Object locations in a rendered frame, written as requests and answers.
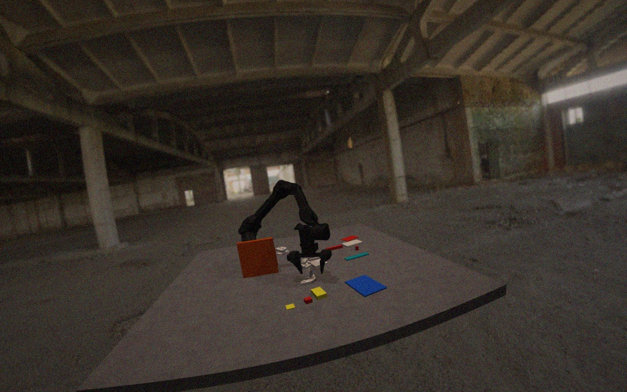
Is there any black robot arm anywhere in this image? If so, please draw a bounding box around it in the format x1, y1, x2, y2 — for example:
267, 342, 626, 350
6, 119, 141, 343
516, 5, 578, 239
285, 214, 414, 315
238, 180, 330, 242

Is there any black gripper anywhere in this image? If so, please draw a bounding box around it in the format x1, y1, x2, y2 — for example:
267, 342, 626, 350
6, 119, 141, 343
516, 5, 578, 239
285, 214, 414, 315
287, 239, 332, 274

